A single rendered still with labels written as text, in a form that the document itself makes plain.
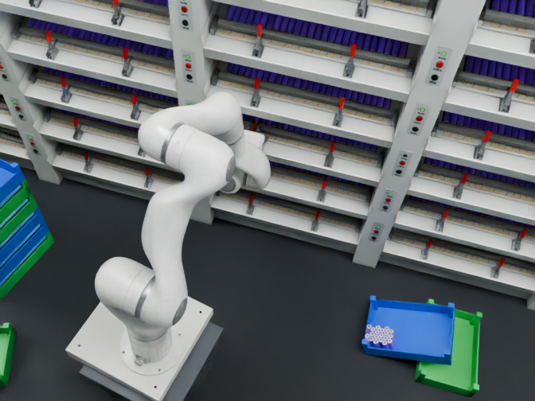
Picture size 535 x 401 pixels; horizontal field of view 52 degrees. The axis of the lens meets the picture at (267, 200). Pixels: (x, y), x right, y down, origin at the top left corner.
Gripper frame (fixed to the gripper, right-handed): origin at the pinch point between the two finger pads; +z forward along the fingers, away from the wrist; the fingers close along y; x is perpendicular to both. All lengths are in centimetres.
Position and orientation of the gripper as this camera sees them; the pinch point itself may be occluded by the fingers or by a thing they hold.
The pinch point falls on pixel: (255, 127)
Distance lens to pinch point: 186.1
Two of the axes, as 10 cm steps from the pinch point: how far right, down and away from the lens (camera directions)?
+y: 9.6, 2.5, -1.2
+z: 2.5, -6.2, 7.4
